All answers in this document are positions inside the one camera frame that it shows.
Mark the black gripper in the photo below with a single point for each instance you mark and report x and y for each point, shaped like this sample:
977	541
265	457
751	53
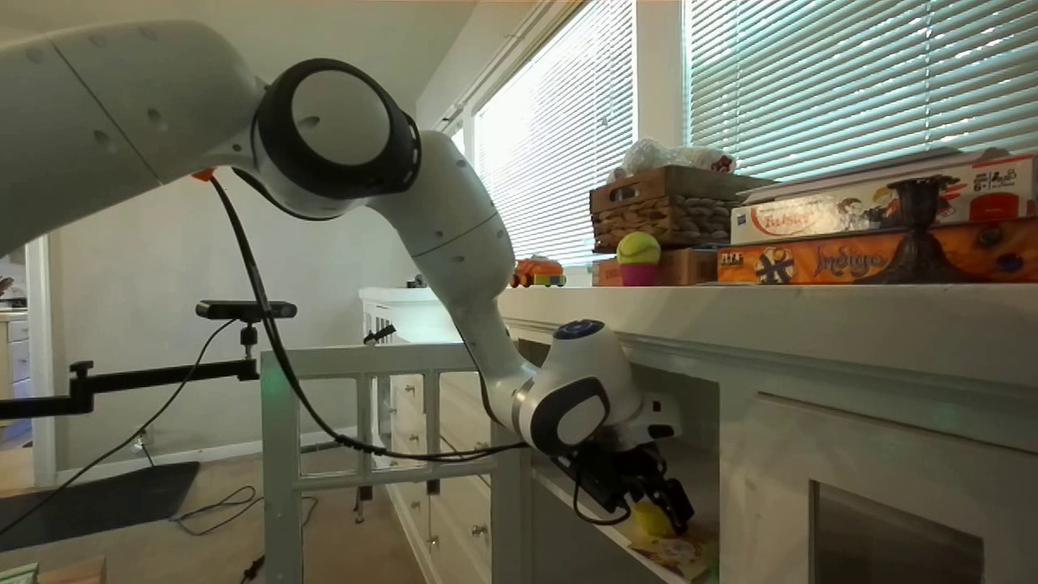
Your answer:
618	480

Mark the yellow plastic bowl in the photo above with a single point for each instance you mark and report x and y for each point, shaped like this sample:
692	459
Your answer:
650	523

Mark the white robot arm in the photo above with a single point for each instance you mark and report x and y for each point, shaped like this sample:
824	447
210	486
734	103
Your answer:
97	116

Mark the white cabinet door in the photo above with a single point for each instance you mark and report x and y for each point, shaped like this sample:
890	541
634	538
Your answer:
379	467

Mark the white cabinet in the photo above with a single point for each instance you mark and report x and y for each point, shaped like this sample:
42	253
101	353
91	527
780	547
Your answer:
909	397

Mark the clown picture card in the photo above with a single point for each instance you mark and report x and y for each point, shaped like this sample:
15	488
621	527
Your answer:
689	557

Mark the red flat box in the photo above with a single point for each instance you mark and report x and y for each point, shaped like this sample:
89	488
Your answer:
676	266

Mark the green pink ball toy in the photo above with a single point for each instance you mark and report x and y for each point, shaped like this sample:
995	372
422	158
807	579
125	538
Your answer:
636	257

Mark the orange toy car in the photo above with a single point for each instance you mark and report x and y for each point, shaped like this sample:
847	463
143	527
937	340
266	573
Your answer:
537	271

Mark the wicker basket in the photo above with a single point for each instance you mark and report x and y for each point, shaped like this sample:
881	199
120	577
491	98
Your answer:
676	207

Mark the orange board game box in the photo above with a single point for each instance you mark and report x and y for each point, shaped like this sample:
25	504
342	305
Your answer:
937	253

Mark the window blinds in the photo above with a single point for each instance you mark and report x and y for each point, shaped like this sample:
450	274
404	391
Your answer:
798	90

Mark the white board game box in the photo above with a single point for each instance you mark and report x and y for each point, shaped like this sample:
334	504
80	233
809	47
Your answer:
959	189

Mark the black floor mat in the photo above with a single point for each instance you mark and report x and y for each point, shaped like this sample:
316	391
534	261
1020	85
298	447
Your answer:
96	508

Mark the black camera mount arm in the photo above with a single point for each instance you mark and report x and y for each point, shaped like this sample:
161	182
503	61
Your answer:
85	383

